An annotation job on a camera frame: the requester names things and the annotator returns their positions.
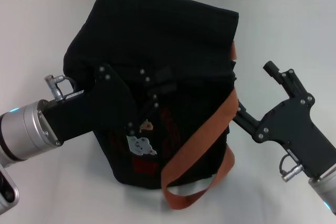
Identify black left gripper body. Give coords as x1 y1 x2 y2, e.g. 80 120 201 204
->
43 63 139 144

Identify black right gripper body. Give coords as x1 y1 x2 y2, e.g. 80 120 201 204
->
251 93 336 180

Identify black food bag brown straps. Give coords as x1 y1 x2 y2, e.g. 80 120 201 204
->
62 0 239 206

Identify left gripper silver cable connector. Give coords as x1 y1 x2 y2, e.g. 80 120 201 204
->
44 74 80 102

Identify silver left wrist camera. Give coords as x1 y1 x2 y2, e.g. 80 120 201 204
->
0 165 20 207

